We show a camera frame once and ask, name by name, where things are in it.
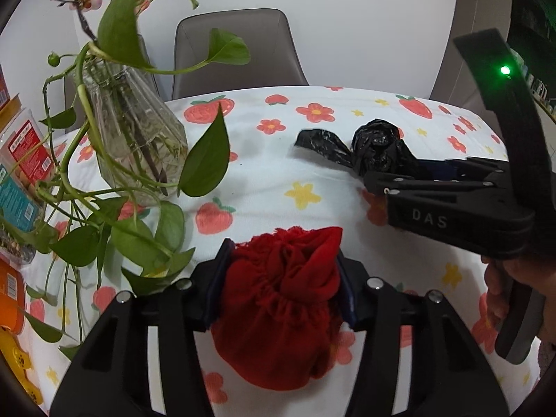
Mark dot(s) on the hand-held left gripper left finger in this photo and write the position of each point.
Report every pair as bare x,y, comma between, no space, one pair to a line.
216,289

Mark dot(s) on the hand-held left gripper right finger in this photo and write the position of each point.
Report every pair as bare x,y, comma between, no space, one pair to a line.
347,299

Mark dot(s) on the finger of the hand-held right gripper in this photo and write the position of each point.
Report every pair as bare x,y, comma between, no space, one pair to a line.
434,186
469,167

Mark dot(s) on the black plastic bag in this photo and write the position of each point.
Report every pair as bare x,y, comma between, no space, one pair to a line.
373,147

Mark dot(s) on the person's right hand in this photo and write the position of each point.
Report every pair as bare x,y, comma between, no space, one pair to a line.
495,286

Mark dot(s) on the floral strawberry tablecloth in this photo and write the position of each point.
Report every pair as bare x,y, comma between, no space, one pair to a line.
269,182

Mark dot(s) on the dark shelf with small items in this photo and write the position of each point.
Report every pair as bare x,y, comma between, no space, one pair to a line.
536,17

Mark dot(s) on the clear glass vase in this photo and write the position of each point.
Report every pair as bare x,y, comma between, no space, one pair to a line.
130,139

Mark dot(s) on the clear box of dark nuts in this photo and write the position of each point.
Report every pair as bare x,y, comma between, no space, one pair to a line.
17,247

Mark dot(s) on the orange container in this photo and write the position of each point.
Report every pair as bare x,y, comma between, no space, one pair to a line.
11,295

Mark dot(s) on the yellow plastic toy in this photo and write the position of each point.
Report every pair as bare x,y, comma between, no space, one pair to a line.
19,356

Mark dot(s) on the clear box with teal label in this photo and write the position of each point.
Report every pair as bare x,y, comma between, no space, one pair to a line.
17,200

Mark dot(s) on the red and yellow box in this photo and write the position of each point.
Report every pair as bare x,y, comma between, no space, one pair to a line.
8,104

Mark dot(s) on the green pothos plant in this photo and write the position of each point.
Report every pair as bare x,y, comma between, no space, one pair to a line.
117,26

